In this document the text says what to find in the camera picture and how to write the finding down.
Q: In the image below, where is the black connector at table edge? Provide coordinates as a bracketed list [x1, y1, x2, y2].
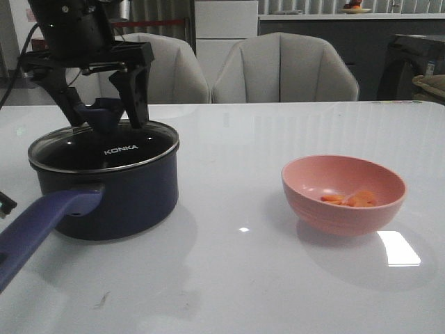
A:
[0, 192, 17, 218]

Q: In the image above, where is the red barrier belt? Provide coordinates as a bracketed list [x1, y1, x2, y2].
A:
[125, 19, 186, 27]

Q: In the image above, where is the grey counter with white top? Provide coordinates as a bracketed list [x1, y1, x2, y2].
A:
[258, 14, 444, 100]

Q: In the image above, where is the black cable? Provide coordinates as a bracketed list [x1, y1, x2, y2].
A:
[0, 22, 41, 107]

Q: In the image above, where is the dark blue saucepan purple handle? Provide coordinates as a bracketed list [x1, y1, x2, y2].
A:
[0, 120, 181, 294]

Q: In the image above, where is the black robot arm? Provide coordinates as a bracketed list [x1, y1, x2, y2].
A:
[22, 1, 154, 133]

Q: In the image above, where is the grey armchair left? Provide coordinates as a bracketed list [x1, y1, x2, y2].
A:
[66, 33, 210, 104]

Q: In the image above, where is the grey armchair right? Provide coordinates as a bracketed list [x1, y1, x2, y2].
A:
[211, 32, 359, 104]

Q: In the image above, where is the dark appliance at right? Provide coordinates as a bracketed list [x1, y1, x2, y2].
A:
[377, 34, 444, 100]

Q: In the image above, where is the grey armchair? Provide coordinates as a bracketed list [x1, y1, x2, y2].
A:
[66, 33, 210, 104]
[211, 32, 359, 104]

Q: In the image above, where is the fruit plate on counter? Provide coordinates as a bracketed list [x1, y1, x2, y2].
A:
[341, 0, 371, 14]

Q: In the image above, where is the beige cushion at right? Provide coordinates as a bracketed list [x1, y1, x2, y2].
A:
[412, 74, 445, 105]

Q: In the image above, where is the pink bowl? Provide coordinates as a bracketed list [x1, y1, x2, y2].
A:
[282, 154, 407, 236]

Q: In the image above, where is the glass lid purple knob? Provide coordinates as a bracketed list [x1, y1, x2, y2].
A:
[28, 98, 179, 174]

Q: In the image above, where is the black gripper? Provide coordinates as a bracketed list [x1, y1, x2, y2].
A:
[21, 40, 154, 128]

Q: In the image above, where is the white drawer cabinet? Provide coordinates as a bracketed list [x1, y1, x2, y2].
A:
[195, 1, 258, 86]

